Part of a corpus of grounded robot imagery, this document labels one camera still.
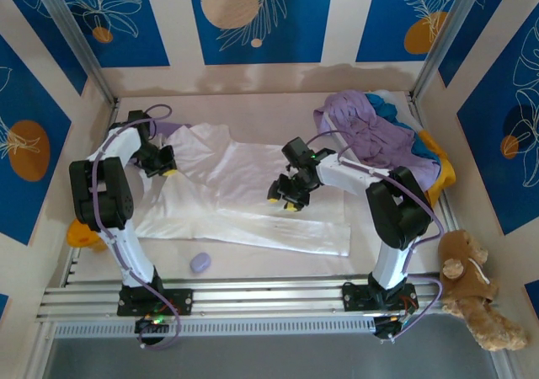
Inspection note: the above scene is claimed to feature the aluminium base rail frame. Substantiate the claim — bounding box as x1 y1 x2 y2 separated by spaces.
35 273 456 325

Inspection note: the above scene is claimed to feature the small lavender oval case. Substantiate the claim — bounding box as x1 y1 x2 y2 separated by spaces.
189 251 212 274

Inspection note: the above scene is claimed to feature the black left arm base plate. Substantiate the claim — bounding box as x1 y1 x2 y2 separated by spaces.
116 288 195 317

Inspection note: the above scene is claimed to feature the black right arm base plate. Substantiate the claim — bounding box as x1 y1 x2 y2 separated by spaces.
341 280 419 312

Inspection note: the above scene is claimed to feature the white laundry basket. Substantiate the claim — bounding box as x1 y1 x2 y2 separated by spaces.
322 88 424 144

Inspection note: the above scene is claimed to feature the blue t-shirt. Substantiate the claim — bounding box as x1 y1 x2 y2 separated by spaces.
365 93 442 161

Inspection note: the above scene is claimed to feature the folded lavender t-shirt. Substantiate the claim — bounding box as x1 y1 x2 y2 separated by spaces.
153 117 189 138

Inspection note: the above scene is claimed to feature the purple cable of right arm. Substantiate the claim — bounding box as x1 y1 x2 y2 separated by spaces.
311 130 446 342

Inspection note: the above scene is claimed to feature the black controller box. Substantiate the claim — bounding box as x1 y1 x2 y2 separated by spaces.
134 316 169 336
372 315 402 341

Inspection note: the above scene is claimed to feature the yellow t-shirt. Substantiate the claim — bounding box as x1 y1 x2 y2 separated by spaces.
416 129 458 206

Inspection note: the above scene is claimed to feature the crumpled lavender t-shirt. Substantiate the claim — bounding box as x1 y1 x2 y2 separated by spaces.
312 90 441 193

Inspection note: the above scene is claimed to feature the white slotted cable duct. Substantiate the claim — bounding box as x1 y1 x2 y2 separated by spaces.
52 316 380 339

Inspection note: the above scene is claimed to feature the white t-shirt with black print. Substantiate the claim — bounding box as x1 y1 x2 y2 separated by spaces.
134 121 353 258

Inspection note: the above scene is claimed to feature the brown teddy bear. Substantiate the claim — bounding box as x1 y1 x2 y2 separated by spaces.
437 229 530 353

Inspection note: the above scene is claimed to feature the aluminium frame post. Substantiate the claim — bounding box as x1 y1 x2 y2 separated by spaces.
31 0 119 106
410 0 485 100

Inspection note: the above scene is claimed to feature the orange plastic cup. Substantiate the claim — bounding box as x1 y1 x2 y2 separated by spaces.
67 218 107 254

